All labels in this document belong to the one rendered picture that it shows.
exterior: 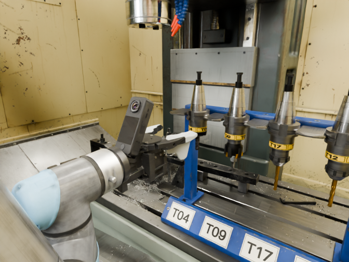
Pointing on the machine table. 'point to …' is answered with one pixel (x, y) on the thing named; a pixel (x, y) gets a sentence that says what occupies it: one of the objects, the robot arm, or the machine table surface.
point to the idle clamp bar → (225, 171)
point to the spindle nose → (148, 13)
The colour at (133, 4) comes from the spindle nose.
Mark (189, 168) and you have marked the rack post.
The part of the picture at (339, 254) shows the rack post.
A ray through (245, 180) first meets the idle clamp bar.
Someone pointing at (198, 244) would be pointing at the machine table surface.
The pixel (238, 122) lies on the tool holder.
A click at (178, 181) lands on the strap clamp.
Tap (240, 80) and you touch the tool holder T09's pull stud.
